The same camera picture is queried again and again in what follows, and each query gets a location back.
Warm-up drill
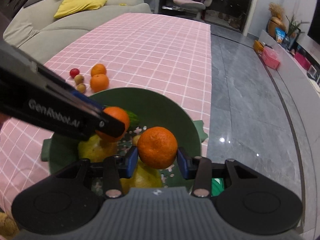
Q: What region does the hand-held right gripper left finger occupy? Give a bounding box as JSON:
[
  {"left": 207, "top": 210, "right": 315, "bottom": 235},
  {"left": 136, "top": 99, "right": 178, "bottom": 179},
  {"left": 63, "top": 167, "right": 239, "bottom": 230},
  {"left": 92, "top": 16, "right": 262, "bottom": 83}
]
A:
[{"left": 55, "top": 145, "right": 139, "bottom": 198}]

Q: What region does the yellow-green pear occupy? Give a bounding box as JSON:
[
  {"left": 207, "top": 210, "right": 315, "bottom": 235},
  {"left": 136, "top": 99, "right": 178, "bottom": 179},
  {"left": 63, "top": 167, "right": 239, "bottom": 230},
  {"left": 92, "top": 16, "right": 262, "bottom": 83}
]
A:
[
  {"left": 120, "top": 158, "right": 164, "bottom": 195},
  {"left": 77, "top": 134, "right": 118, "bottom": 163}
]

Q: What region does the golden round vase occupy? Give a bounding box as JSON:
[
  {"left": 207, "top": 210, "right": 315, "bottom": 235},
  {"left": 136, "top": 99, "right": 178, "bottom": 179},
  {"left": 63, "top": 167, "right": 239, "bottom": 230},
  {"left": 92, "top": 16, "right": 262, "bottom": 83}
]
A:
[{"left": 267, "top": 16, "right": 286, "bottom": 37}]

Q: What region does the orange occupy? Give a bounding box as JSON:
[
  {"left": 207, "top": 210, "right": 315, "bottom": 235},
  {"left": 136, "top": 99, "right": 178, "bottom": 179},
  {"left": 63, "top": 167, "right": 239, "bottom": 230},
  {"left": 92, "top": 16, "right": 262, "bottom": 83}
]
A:
[
  {"left": 90, "top": 63, "right": 107, "bottom": 77},
  {"left": 90, "top": 74, "right": 110, "bottom": 93},
  {"left": 137, "top": 127, "right": 178, "bottom": 170},
  {"left": 95, "top": 106, "right": 130, "bottom": 143}
]

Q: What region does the pink checked tablecloth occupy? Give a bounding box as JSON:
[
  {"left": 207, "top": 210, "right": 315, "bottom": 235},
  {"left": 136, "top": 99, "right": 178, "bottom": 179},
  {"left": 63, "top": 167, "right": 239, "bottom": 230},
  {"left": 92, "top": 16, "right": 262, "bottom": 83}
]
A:
[{"left": 0, "top": 12, "right": 212, "bottom": 213}]

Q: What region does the blue glass jar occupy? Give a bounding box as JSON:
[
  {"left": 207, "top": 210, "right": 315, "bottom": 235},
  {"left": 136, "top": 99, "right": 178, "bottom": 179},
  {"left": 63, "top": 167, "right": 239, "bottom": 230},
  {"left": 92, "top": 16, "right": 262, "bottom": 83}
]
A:
[{"left": 282, "top": 35, "right": 297, "bottom": 51}]

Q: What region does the pink storage box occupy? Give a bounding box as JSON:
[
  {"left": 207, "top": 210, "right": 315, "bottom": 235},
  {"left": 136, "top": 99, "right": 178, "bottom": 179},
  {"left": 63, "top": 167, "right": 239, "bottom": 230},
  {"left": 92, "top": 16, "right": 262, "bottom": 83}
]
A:
[{"left": 261, "top": 47, "right": 281, "bottom": 70}]

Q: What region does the grey television stand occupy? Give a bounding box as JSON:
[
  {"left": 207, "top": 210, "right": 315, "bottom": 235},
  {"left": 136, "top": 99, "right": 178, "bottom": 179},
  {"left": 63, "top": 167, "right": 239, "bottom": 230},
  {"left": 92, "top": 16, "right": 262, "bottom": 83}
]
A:
[{"left": 260, "top": 29, "right": 320, "bottom": 93}]

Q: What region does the dried flower bunch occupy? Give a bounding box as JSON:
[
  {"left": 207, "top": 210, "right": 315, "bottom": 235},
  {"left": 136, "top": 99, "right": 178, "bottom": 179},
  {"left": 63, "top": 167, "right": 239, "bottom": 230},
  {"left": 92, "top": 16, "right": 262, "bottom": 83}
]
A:
[{"left": 269, "top": 2, "right": 284, "bottom": 18}]

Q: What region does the black television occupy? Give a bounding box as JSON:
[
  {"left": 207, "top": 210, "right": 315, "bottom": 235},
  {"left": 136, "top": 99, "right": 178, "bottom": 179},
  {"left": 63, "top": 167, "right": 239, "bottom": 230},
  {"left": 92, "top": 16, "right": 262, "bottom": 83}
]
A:
[{"left": 307, "top": 11, "right": 320, "bottom": 46}]

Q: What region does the green colander bowl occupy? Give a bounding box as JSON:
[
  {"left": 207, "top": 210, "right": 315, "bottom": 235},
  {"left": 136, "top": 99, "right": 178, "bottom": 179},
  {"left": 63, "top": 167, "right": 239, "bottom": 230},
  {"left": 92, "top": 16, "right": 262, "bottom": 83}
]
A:
[{"left": 42, "top": 87, "right": 209, "bottom": 197}]

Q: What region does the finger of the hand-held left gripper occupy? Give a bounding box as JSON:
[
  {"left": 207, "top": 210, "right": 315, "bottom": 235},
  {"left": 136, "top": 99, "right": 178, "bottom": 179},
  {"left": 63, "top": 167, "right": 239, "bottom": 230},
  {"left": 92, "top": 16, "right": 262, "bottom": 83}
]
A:
[{"left": 71, "top": 91, "right": 126, "bottom": 140}]

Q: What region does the pink desk chair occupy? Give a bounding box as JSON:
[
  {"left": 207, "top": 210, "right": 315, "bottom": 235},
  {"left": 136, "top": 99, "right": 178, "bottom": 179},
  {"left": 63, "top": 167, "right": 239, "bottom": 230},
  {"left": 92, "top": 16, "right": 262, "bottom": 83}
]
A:
[{"left": 172, "top": 0, "right": 215, "bottom": 20}]

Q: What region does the orange box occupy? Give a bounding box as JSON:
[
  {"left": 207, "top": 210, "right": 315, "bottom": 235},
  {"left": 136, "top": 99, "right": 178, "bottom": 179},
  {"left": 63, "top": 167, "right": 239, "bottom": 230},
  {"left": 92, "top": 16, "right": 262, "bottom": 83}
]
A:
[{"left": 253, "top": 40, "right": 266, "bottom": 55}]

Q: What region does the beige sofa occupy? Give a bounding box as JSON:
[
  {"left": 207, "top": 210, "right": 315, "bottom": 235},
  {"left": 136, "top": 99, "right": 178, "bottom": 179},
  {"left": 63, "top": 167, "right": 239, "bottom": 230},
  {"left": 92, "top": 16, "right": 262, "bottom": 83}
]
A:
[{"left": 2, "top": 0, "right": 152, "bottom": 58}]

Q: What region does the yellow pillow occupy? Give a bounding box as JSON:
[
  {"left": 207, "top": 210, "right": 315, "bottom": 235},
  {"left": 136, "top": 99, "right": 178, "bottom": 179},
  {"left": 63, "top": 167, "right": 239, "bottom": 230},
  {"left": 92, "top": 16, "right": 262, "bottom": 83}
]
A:
[{"left": 54, "top": 0, "right": 107, "bottom": 19}]

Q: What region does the teal striped cloth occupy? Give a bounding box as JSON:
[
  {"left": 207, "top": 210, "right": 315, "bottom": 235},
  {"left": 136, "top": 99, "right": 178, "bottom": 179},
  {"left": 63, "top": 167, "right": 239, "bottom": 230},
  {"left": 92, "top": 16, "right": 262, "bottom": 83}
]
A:
[{"left": 212, "top": 177, "right": 226, "bottom": 197}]

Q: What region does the blue snack bag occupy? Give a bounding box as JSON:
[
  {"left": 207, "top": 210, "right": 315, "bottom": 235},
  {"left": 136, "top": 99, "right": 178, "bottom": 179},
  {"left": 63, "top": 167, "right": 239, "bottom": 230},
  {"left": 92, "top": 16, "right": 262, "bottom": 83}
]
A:
[{"left": 275, "top": 27, "right": 287, "bottom": 44}]

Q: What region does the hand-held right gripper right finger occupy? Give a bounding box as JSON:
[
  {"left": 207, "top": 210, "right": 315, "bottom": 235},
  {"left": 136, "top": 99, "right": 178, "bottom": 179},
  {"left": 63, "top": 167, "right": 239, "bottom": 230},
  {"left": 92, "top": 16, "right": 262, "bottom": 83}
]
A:
[{"left": 177, "top": 147, "right": 260, "bottom": 198}]

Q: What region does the green cucumber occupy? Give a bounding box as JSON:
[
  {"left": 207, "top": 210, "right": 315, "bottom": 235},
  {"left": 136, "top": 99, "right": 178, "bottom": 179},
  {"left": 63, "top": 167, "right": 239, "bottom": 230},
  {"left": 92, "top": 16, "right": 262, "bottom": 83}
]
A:
[{"left": 103, "top": 104, "right": 140, "bottom": 126}]

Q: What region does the magenta box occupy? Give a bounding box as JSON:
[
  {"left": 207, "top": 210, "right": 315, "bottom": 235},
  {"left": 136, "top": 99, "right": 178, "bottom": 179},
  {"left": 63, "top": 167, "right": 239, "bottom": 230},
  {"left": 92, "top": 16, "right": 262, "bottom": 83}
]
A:
[{"left": 295, "top": 52, "right": 313, "bottom": 70}]

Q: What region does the green potted plant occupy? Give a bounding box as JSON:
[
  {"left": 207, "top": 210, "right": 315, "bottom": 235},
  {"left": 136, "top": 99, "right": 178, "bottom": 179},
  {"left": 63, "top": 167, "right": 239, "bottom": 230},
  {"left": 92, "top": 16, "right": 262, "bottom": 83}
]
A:
[{"left": 285, "top": 14, "right": 310, "bottom": 51}]

